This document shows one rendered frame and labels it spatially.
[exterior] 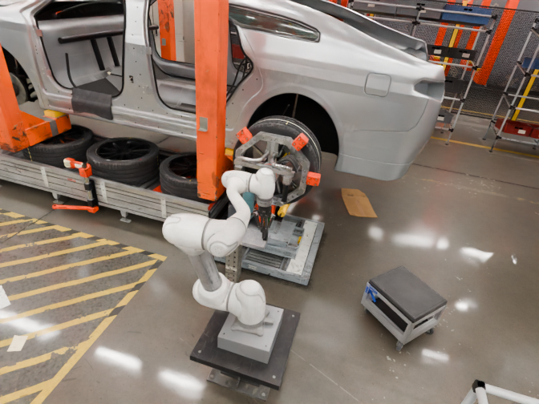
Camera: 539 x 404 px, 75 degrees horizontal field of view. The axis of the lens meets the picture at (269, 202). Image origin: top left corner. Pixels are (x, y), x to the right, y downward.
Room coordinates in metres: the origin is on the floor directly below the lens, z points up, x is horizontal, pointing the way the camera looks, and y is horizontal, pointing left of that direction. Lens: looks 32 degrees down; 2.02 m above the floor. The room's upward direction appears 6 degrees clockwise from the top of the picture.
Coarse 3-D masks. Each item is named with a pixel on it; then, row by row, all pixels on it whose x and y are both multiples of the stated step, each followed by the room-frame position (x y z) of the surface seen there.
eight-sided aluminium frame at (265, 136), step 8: (256, 136) 2.32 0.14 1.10; (264, 136) 2.31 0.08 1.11; (272, 136) 2.30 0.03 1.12; (280, 136) 2.33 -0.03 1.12; (288, 136) 2.33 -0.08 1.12; (248, 144) 2.33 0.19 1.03; (288, 144) 2.26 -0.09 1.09; (240, 152) 2.34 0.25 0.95; (296, 152) 2.25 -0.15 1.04; (304, 160) 2.24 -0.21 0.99; (304, 168) 2.23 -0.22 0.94; (304, 176) 2.25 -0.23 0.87; (304, 184) 2.23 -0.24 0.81; (296, 192) 2.24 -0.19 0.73; (256, 200) 2.31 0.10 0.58; (280, 200) 2.28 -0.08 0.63; (288, 200) 2.26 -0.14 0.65
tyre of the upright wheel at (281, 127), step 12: (264, 120) 2.51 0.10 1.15; (276, 120) 2.47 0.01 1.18; (288, 120) 2.50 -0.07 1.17; (252, 132) 2.42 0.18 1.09; (276, 132) 2.38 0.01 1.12; (288, 132) 2.36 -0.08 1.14; (300, 132) 2.38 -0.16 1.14; (312, 132) 2.53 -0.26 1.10; (240, 144) 2.43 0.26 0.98; (312, 144) 2.38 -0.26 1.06; (312, 156) 2.31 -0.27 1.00; (312, 168) 2.31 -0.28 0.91
